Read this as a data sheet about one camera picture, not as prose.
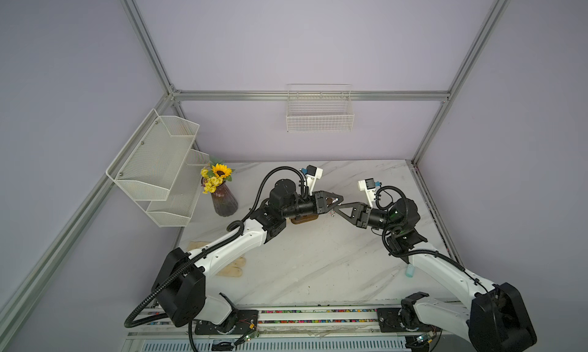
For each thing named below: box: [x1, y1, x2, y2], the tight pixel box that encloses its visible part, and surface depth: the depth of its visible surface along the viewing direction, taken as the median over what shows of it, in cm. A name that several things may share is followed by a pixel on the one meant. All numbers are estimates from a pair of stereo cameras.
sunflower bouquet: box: [200, 162, 234, 194], surface depth 85 cm
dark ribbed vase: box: [210, 182, 239, 218], surface depth 97 cm
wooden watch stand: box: [290, 213, 320, 225], surface depth 100 cm
